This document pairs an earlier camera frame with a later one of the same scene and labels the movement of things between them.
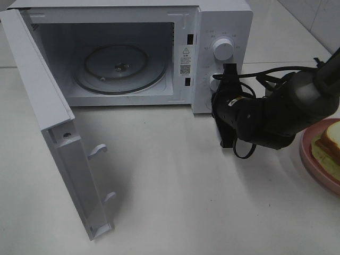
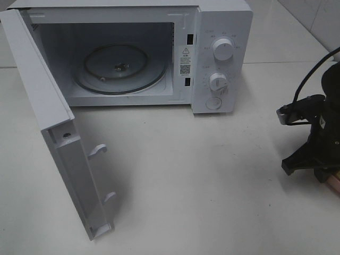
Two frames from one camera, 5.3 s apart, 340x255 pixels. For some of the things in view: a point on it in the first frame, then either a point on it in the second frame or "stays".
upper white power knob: (223, 49) stays
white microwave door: (56, 119) stays
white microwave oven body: (164, 53) stays
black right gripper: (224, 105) → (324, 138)
